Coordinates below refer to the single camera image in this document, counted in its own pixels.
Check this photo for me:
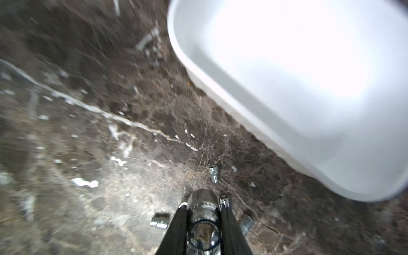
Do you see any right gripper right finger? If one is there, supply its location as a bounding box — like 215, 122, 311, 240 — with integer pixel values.
221, 205, 253, 255

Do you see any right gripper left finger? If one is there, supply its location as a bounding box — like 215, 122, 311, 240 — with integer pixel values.
155, 204, 188, 255

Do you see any large chrome socket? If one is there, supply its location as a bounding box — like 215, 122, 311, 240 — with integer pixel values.
186, 189, 222, 255

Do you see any chrome socket lying right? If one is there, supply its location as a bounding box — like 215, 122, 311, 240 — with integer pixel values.
240, 214, 255, 236

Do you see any chrome socket lying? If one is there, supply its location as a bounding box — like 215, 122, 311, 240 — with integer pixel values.
150, 213, 170, 230
240, 214, 255, 236

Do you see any chrome socket lying left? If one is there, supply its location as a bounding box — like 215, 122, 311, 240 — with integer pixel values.
150, 213, 170, 230

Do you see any small chrome socket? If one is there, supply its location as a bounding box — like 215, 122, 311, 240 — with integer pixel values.
209, 165, 219, 183

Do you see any white plastic storage box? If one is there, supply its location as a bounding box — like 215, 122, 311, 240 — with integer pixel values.
167, 1, 408, 202

